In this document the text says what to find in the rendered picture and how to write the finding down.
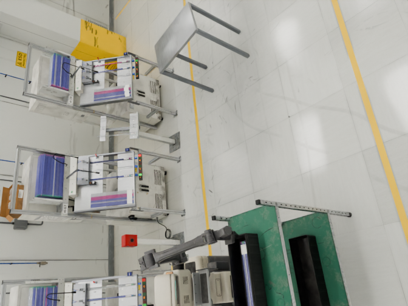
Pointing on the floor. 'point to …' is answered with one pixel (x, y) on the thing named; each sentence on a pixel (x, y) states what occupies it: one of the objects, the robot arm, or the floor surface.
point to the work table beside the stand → (167, 38)
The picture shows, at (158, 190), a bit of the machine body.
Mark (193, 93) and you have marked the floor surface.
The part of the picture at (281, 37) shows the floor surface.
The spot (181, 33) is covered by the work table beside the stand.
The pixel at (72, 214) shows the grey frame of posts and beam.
